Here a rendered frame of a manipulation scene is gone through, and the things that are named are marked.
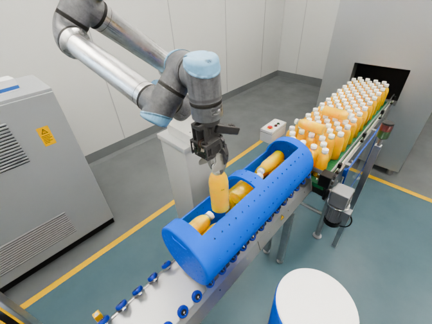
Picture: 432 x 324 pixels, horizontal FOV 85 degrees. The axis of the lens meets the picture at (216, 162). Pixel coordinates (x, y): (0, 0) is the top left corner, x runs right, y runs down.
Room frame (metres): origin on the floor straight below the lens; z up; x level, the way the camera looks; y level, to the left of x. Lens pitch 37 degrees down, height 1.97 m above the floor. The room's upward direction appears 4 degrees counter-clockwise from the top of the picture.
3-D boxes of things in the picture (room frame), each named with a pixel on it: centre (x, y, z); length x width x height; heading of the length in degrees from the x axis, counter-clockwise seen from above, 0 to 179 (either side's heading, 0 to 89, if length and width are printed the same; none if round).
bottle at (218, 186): (0.63, -0.01, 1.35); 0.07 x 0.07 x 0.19
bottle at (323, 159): (1.18, -0.68, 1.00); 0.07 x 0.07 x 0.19
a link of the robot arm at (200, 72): (0.62, 0.02, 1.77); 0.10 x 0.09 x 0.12; 28
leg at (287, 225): (1.09, -0.51, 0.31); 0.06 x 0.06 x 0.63; 45
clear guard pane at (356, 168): (1.44, -1.14, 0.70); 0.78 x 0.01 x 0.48; 135
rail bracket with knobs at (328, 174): (1.08, -0.68, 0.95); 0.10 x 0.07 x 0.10; 45
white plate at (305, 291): (0.34, -0.32, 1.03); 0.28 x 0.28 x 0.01
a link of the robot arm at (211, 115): (0.61, 0.01, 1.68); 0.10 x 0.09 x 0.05; 45
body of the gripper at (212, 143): (0.61, 0.02, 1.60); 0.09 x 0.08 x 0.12; 135
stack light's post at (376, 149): (1.20, -1.03, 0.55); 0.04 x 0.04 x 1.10; 45
